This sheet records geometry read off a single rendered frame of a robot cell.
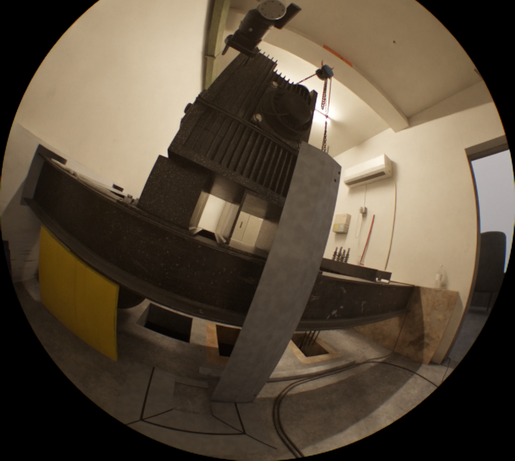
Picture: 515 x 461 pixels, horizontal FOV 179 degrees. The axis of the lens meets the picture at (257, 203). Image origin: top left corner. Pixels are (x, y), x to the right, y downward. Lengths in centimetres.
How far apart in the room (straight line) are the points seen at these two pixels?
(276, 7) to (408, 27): 195
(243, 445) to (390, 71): 300
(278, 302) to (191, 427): 58
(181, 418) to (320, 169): 100
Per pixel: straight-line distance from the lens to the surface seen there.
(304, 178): 51
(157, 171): 60
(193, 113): 59
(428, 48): 247
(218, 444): 75
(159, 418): 75
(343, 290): 88
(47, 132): 109
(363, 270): 105
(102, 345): 86
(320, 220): 52
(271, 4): 49
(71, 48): 109
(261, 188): 58
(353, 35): 225
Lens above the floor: 72
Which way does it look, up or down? 12 degrees up
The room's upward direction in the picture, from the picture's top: 19 degrees clockwise
